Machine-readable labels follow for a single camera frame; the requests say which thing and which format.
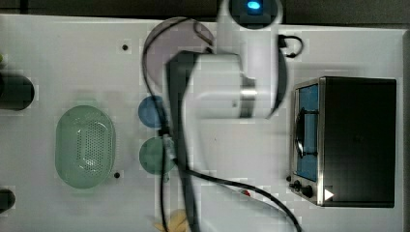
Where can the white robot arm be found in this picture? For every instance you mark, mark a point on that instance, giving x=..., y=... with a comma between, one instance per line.
x=244, y=77

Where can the green oval strainer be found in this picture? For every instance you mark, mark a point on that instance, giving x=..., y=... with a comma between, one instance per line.
x=85, y=147

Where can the blue cup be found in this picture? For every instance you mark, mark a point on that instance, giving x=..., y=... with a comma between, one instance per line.
x=150, y=112

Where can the green cup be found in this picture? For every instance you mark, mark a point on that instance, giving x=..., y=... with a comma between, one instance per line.
x=150, y=157

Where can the red tomato toy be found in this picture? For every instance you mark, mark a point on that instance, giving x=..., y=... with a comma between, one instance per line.
x=245, y=192

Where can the lilac round plate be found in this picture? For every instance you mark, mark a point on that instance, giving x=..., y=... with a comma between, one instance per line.
x=166, y=40

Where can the yellow banana toy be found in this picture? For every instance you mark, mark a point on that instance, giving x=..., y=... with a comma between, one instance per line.
x=178, y=222

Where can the silver toaster oven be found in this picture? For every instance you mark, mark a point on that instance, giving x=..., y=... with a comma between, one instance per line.
x=343, y=141

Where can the dark grey mug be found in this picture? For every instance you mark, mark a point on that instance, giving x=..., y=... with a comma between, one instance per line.
x=17, y=92

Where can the black cylinder object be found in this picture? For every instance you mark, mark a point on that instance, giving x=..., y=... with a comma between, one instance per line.
x=7, y=200

